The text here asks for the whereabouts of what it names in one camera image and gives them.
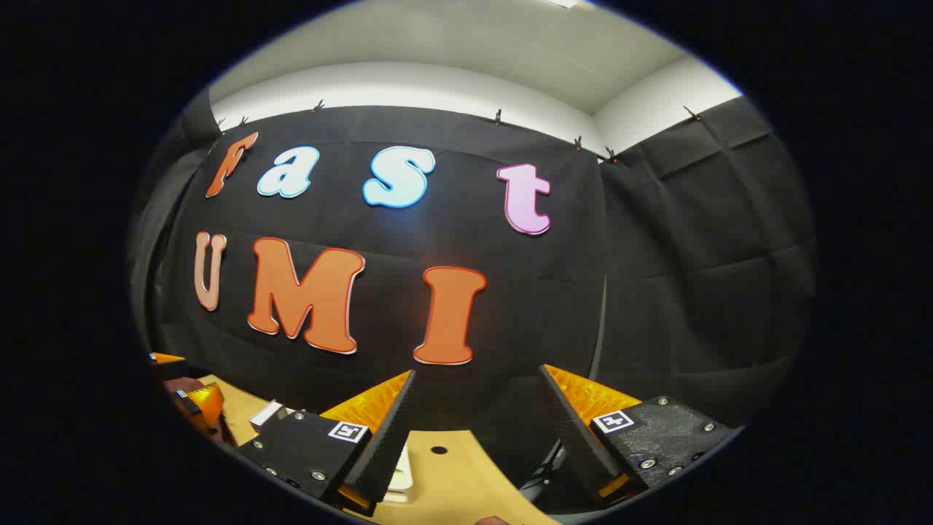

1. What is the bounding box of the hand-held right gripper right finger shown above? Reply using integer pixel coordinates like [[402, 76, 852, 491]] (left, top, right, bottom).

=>
[[538, 364, 733, 508]]

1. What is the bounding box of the white bookshelf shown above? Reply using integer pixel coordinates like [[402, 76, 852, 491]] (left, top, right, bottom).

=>
[[250, 400, 416, 505]]

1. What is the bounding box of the reddish brown schoolbag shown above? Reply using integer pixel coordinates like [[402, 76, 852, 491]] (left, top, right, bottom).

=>
[[162, 376, 238, 446]]

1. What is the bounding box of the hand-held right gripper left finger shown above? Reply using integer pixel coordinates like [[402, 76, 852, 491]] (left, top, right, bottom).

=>
[[239, 369, 418, 517]]

